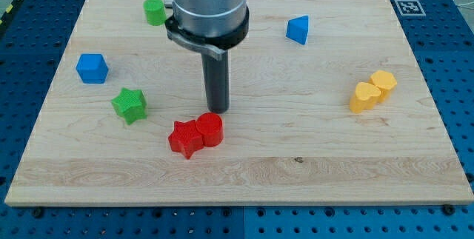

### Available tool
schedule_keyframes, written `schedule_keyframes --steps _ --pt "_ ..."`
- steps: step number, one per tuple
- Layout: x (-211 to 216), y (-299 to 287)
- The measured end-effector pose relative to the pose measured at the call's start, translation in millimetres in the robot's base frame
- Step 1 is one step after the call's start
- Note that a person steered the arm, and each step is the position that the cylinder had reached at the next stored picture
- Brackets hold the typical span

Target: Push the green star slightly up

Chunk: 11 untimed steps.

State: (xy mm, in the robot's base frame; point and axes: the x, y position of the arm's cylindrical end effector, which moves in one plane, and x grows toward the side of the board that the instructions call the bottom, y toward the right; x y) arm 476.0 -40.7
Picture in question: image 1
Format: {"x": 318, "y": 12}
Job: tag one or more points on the blue hexagon block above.
{"x": 92, "y": 68}

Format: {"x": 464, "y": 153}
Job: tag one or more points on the red cylinder block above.
{"x": 210, "y": 125}

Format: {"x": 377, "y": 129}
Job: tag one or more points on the white fiducial marker tag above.
{"x": 410, "y": 8}

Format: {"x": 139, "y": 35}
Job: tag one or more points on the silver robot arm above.
{"x": 210, "y": 28}

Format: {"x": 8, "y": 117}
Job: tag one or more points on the blue triangle block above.
{"x": 298, "y": 29}

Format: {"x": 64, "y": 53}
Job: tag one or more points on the yellow heart block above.
{"x": 365, "y": 97}

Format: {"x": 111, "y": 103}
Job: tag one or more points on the green star block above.
{"x": 130, "y": 105}

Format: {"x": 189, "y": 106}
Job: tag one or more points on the yellow hexagon block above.
{"x": 385, "y": 81}

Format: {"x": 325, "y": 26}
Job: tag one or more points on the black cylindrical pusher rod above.
{"x": 216, "y": 82}

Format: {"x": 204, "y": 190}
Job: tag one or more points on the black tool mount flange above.
{"x": 215, "y": 47}

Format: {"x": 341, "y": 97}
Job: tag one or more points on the red star block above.
{"x": 185, "y": 138}

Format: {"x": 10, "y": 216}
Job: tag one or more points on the wooden board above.
{"x": 290, "y": 137}

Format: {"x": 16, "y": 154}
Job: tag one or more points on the green cylinder block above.
{"x": 155, "y": 12}

